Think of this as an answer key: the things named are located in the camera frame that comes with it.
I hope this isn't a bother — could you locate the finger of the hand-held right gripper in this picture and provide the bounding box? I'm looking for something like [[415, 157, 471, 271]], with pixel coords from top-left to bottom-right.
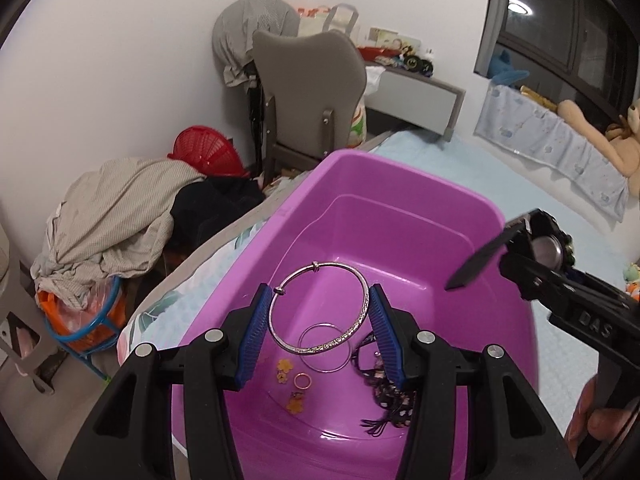
[[500, 247, 633, 321], [566, 267, 640, 307]]

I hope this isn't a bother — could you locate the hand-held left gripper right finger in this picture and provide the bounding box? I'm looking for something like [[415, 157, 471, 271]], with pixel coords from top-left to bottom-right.
[[369, 283, 581, 480]]

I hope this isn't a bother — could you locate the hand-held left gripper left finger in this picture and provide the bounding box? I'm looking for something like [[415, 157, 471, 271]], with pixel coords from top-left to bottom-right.
[[59, 283, 273, 480]]

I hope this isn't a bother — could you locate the black printed lanyard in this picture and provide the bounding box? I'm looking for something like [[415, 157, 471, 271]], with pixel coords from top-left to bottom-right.
[[350, 330, 418, 428]]

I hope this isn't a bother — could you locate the black wrist watch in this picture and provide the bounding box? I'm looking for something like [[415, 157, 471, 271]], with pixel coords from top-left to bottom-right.
[[444, 210, 576, 292]]

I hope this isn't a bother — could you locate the plain silver bangle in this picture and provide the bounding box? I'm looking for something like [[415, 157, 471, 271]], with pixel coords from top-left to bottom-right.
[[299, 323, 355, 374]]

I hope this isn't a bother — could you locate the silver clasp bracelet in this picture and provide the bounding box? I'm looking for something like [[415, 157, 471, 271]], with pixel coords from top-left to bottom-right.
[[268, 261, 371, 358]]

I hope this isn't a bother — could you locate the purple plastic bin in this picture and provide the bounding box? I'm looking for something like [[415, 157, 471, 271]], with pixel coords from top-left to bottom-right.
[[172, 149, 538, 480]]

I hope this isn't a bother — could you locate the person's right hand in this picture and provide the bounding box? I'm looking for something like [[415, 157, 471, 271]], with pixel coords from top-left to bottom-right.
[[565, 376, 631, 457]]

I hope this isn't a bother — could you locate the floral bed sheet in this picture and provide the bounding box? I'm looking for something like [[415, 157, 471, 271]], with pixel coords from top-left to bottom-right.
[[117, 232, 281, 361]]

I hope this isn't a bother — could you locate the light blue fleece blanket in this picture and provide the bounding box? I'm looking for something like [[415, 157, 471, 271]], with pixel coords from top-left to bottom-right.
[[372, 130, 640, 441]]

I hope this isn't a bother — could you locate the tan plush bear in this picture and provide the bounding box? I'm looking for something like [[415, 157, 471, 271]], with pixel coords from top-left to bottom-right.
[[556, 97, 640, 191]]

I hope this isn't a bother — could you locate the dark clothes pile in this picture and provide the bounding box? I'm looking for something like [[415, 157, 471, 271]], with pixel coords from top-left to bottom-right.
[[167, 175, 266, 261]]

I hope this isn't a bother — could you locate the blue printed cloth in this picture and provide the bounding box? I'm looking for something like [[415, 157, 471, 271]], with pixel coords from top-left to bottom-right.
[[474, 82, 630, 223]]

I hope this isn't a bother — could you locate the gold wrapped item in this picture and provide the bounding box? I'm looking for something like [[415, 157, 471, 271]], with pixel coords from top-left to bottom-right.
[[519, 85, 558, 111]]

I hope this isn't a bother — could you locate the orange basket blue stand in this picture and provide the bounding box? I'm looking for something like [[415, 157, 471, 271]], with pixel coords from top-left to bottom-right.
[[37, 272, 131, 386]]

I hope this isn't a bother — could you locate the beige clothes pile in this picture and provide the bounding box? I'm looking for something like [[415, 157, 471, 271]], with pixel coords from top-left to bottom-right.
[[30, 157, 206, 311]]

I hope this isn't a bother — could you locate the red plastic basket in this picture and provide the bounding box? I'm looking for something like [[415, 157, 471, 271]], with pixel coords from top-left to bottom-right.
[[172, 125, 251, 178]]

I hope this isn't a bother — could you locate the blue plush toy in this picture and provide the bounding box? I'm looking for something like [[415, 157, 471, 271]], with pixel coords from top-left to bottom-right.
[[487, 49, 530, 86]]

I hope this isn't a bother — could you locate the white plastic bag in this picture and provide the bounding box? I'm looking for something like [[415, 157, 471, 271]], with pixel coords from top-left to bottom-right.
[[347, 65, 386, 150]]

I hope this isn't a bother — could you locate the grey nightstand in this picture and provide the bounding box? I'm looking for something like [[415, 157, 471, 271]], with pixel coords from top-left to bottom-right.
[[362, 60, 467, 142]]

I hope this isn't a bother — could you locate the white cutout stool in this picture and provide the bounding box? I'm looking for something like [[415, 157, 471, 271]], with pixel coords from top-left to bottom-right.
[[0, 200, 56, 396]]

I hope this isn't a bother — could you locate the black toy car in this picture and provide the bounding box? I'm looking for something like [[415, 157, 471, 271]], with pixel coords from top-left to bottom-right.
[[398, 54, 435, 79]]

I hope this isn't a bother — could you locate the grey upholstered chair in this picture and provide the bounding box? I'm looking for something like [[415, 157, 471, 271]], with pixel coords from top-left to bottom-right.
[[251, 30, 368, 183]]

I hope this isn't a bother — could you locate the dark framed window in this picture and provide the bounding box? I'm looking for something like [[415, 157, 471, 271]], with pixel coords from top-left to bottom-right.
[[472, 0, 640, 126]]

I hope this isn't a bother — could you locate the red flat box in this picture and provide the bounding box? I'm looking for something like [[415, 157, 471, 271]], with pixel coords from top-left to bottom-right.
[[356, 45, 396, 61]]

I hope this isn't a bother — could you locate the grey garment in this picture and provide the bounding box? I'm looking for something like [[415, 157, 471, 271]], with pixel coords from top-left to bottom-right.
[[211, 0, 301, 88]]

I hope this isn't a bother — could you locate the white tote bag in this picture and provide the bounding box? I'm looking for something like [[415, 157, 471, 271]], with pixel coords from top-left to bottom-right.
[[297, 3, 362, 46]]

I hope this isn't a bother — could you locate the white photo frame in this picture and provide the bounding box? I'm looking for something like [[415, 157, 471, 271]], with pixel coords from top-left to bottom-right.
[[369, 27, 423, 50]]

